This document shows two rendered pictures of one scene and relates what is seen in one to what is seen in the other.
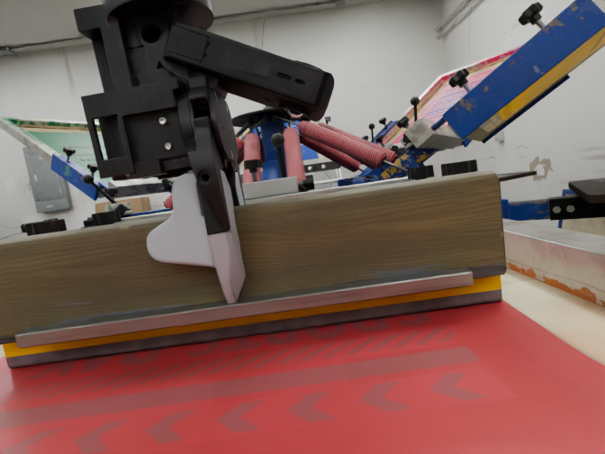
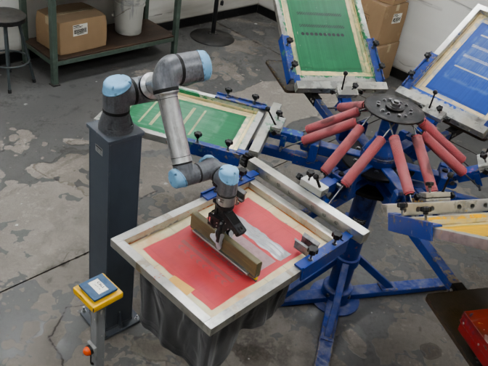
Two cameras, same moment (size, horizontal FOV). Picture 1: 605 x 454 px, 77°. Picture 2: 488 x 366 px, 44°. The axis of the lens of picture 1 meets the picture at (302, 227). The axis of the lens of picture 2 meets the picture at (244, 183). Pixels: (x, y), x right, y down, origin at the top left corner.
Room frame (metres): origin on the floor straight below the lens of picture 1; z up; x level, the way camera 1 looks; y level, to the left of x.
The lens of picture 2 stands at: (-1.14, -1.14, 2.58)
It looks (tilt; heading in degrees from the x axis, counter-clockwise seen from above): 34 degrees down; 39
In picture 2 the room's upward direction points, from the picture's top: 10 degrees clockwise
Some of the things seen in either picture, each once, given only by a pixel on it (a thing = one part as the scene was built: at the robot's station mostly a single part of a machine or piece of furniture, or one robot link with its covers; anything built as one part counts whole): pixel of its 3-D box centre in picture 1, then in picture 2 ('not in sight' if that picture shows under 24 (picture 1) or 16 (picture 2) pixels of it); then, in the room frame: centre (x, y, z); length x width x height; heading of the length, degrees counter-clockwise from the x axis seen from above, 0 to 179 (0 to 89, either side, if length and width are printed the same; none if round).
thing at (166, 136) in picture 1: (167, 94); (222, 214); (0.28, 0.08, 1.14); 0.09 x 0.08 x 0.12; 90
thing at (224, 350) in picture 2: not in sight; (250, 319); (0.29, -0.14, 0.74); 0.46 x 0.04 x 0.42; 0
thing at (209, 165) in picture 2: not in sight; (209, 169); (0.28, 0.18, 1.29); 0.11 x 0.11 x 0.08; 80
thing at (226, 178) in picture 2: not in sight; (227, 181); (0.28, 0.08, 1.30); 0.09 x 0.08 x 0.11; 80
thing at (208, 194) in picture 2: not in sight; (227, 189); (0.59, 0.34, 0.97); 0.30 x 0.05 x 0.07; 0
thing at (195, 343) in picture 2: not in sight; (173, 316); (0.06, 0.06, 0.74); 0.45 x 0.03 x 0.43; 90
